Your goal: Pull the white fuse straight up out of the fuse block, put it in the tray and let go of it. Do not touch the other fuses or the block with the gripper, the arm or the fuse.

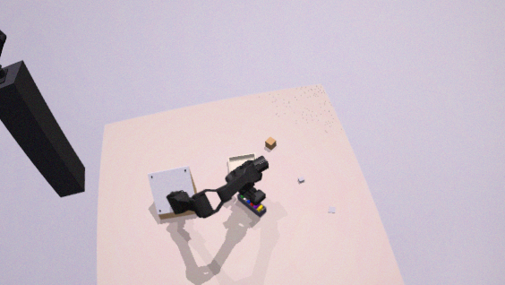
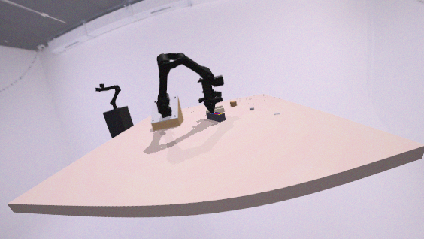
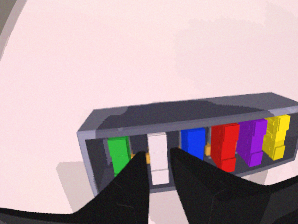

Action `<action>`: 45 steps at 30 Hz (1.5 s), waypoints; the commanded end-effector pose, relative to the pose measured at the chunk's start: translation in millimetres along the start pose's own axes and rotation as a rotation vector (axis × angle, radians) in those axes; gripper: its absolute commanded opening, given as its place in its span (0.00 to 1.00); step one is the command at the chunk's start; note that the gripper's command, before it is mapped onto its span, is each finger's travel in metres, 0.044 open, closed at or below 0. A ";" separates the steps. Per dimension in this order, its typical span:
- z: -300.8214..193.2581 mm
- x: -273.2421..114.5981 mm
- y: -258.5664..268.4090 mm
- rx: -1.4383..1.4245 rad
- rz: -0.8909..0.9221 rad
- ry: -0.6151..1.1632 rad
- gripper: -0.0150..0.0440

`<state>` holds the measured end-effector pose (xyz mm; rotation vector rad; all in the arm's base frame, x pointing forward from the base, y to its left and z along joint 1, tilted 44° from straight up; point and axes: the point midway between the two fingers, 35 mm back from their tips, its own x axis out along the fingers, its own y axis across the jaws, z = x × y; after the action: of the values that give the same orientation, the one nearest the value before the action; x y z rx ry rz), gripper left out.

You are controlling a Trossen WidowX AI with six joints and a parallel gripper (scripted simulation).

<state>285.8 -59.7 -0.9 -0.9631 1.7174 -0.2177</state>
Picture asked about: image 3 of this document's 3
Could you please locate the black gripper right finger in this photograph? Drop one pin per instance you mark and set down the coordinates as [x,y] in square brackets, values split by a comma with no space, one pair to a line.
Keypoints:
[212,196]

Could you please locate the blue fuse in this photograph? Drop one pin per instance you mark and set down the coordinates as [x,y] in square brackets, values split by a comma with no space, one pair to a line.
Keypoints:
[193,141]

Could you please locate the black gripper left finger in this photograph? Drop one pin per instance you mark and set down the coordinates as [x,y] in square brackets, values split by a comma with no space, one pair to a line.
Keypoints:
[124,201]

